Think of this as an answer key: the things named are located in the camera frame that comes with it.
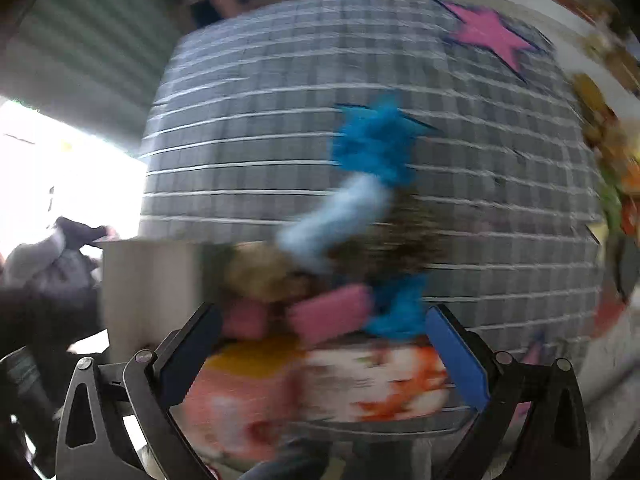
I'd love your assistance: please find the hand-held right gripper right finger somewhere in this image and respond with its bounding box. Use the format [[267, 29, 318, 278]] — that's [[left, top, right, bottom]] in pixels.
[[425, 304, 593, 480]]

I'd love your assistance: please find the colourful printed cloth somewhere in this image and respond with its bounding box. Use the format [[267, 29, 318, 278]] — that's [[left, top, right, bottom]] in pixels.
[[450, 0, 640, 311]]

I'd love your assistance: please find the brown speckled fluffy sock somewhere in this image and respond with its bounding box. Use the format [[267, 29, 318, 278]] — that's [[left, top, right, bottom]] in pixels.
[[345, 194, 447, 287]]

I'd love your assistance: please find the grey cloth bundle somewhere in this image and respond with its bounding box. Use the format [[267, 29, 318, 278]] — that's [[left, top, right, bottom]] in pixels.
[[2, 215, 115, 303]]

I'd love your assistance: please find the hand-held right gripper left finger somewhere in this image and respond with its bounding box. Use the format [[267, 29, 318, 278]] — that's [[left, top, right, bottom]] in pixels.
[[55, 302, 223, 480]]

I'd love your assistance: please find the grey checked star blanket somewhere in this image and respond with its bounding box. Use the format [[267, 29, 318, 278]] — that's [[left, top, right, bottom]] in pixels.
[[137, 0, 608, 433]]

